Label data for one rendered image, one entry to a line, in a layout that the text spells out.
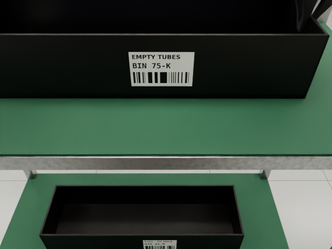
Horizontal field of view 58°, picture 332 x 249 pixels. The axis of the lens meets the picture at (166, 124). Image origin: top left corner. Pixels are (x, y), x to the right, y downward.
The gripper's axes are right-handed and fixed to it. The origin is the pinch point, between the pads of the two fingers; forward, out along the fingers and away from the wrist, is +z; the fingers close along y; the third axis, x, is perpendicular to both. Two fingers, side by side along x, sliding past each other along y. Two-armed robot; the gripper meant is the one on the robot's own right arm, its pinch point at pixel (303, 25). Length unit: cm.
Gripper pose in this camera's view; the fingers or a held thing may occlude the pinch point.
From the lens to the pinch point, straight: 56.8
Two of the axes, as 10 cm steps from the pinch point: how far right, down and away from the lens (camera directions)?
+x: 0.0, 6.9, -7.3
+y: -10.0, 0.1, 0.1
